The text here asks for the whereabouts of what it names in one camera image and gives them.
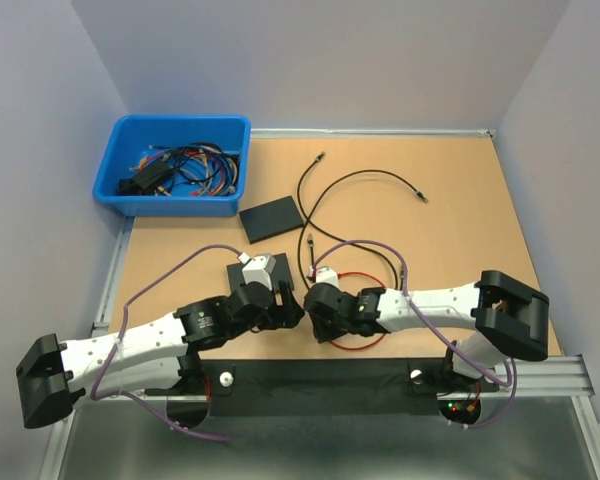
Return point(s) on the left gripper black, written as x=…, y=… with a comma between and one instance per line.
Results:
x=285, y=315

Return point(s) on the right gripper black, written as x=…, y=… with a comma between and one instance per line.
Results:
x=322, y=332

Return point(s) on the black network switch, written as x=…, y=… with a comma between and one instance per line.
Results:
x=271, y=219
x=282, y=267

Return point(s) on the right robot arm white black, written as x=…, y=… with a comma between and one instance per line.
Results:
x=482, y=324

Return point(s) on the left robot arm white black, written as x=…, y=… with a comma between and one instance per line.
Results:
x=55, y=377

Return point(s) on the black base mat strip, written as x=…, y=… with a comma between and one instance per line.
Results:
x=328, y=387

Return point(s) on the blue plastic bin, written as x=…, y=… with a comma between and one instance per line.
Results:
x=175, y=165

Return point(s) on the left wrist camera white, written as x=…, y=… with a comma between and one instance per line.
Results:
x=257, y=269

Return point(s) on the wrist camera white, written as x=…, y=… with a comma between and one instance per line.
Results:
x=257, y=269
x=325, y=275

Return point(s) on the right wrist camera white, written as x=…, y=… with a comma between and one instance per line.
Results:
x=325, y=275

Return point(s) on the aluminium frame rail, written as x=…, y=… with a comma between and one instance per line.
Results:
x=559, y=377

